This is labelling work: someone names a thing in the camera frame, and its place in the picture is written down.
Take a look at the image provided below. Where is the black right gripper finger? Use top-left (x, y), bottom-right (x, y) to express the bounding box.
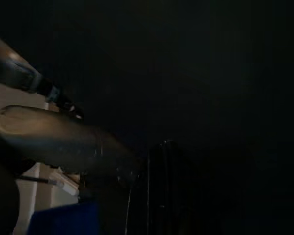
top-left (148, 140), bottom-right (187, 235)

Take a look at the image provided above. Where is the black floor mat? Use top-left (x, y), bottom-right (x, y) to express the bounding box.
top-left (26, 202), bottom-right (101, 235)

